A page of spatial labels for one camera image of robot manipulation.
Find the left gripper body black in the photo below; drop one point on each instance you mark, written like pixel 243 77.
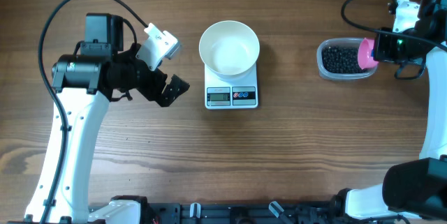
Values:
pixel 160 86

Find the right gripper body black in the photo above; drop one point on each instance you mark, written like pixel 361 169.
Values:
pixel 378 47

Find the pink scoop blue handle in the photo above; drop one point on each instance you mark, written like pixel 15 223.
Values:
pixel 366 54

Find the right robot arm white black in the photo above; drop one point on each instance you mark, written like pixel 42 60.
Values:
pixel 415 189

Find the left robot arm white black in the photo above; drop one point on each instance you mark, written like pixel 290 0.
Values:
pixel 83 83

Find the white bowl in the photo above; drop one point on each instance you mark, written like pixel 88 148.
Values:
pixel 229 48

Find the white digital kitchen scale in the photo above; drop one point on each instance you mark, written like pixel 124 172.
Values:
pixel 233 93

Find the clear plastic container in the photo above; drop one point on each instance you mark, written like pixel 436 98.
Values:
pixel 344 42

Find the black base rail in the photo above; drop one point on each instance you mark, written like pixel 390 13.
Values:
pixel 244 213

